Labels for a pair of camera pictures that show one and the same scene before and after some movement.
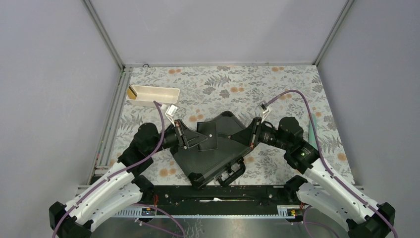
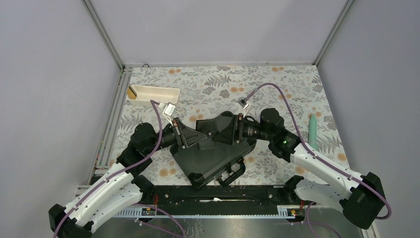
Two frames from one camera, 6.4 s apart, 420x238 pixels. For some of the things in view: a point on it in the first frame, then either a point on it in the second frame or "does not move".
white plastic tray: (146, 95) does not move
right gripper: (249, 136) → (234, 131)
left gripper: (187, 138) does not move
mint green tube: (311, 139) does not move
